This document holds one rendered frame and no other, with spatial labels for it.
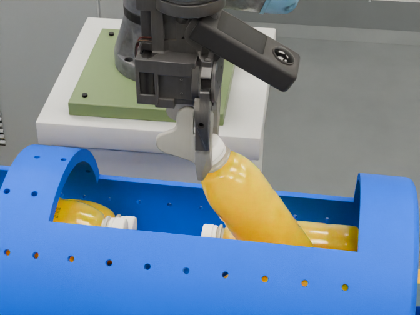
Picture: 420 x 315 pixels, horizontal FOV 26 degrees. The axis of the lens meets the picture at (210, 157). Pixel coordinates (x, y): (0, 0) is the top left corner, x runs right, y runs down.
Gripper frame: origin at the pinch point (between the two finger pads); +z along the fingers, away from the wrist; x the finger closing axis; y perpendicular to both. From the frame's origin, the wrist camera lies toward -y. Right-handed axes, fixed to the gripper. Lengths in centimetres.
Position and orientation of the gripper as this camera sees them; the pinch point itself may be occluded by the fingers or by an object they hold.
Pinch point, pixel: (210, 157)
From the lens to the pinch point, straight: 100.4
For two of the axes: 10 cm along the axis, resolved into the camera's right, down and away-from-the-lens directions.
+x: -1.5, 5.8, -8.0
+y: -9.9, -0.9, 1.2
